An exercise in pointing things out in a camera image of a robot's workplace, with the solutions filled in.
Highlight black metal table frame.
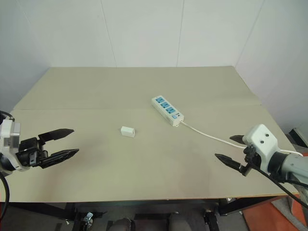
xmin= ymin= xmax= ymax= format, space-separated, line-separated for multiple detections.
xmin=0 ymin=195 xmax=300 ymax=231

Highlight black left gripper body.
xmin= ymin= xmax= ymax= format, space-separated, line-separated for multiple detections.
xmin=15 ymin=137 xmax=49 ymax=168

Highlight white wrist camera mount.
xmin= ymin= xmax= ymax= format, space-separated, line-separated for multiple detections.
xmin=242 ymin=124 xmax=282 ymax=174
xmin=0 ymin=118 xmax=23 ymax=172

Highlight white power strip cord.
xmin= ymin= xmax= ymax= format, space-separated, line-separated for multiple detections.
xmin=180 ymin=121 xmax=303 ymax=157

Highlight white plug adapter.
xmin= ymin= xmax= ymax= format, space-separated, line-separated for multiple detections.
xmin=119 ymin=126 xmax=136 ymax=139

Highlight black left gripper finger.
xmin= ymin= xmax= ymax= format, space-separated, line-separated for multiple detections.
xmin=40 ymin=148 xmax=80 ymax=169
xmin=38 ymin=128 xmax=75 ymax=145

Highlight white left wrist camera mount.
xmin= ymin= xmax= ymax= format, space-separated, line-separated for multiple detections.
xmin=0 ymin=118 xmax=23 ymax=172

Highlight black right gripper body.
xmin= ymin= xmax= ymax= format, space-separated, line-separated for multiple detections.
xmin=241 ymin=145 xmax=263 ymax=178

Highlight silver caster wheel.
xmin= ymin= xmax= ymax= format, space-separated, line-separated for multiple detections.
xmin=83 ymin=211 xmax=95 ymax=229

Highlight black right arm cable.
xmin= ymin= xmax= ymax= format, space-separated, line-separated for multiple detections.
xmin=250 ymin=166 xmax=308 ymax=208

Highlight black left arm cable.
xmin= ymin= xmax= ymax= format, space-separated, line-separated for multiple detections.
xmin=0 ymin=110 xmax=14 ymax=210

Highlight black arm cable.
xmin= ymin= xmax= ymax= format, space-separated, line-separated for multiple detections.
xmin=250 ymin=166 xmax=308 ymax=208
xmin=0 ymin=110 xmax=14 ymax=210

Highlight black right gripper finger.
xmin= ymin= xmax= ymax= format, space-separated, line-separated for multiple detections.
xmin=214 ymin=154 xmax=243 ymax=173
xmin=229 ymin=134 xmax=246 ymax=146

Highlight white power strip blue sockets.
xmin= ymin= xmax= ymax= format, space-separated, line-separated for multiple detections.
xmin=151 ymin=95 xmax=185 ymax=127

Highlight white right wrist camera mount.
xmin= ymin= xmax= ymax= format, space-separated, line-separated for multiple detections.
xmin=242 ymin=124 xmax=282 ymax=174

